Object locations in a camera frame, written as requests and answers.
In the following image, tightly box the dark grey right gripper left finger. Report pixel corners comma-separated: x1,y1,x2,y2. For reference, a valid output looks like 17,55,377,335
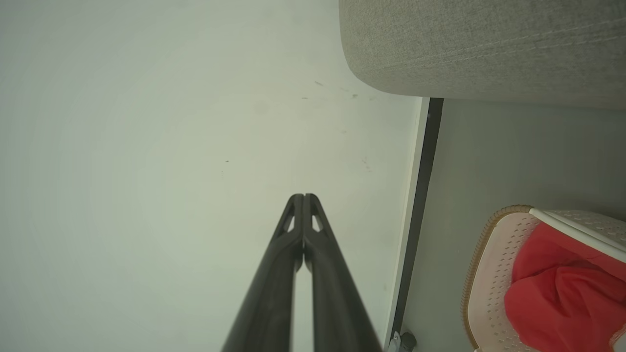
222,194,304,352

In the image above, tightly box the beige perforated plastic laundry basket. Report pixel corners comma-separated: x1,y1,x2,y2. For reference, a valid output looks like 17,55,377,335
462,205,626,352

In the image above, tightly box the grey fabric sofa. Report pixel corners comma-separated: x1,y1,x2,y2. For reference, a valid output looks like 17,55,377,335
339,0,626,109

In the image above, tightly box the black and white wall trim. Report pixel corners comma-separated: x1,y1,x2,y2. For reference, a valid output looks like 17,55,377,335
384,97,445,344

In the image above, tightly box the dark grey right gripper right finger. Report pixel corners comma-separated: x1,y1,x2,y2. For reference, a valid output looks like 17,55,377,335
304,194,383,352

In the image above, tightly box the red cloth garment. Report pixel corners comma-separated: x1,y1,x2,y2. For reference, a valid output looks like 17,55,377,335
504,221,626,352

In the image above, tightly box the small grey metal bracket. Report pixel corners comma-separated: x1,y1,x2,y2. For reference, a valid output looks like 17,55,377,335
389,331,417,352

